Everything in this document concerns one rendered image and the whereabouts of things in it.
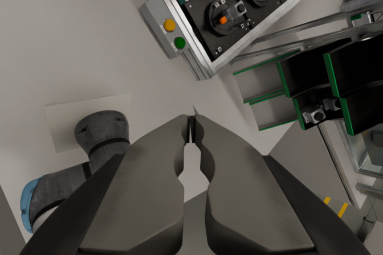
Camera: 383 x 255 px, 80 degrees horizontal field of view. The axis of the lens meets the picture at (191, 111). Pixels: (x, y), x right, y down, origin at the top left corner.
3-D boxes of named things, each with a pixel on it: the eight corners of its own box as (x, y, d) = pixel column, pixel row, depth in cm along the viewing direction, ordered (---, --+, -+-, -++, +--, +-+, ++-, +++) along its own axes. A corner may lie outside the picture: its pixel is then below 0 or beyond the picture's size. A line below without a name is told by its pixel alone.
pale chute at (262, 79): (243, 100, 98) (243, 103, 94) (232, 72, 95) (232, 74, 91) (313, 77, 90) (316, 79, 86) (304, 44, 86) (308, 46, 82)
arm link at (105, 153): (132, 156, 71) (148, 197, 65) (86, 173, 66) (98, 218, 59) (131, 136, 62) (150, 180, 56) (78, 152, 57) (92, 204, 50)
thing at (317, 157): (272, 178, 258) (359, 209, 184) (226, 99, 220) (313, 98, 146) (302, 138, 284) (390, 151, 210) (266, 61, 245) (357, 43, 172)
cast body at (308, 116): (301, 121, 86) (314, 127, 79) (297, 111, 85) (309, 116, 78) (321, 109, 86) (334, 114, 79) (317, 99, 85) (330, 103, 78)
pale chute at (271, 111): (257, 127, 104) (259, 131, 99) (248, 101, 100) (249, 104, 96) (325, 107, 95) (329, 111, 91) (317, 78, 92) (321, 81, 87)
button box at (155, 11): (170, 58, 90) (178, 56, 84) (138, 8, 83) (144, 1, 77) (183, 49, 92) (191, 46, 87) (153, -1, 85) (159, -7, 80)
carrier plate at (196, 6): (212, 61, 94) (215, 60, 92) (180, 5, 86) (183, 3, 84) (247, 32, 103) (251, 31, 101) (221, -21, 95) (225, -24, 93)
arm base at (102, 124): (81, 147, 72) (88, 175, 67) (67, 120, 60) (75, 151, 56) (128, 132, 78) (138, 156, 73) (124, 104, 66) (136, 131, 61)
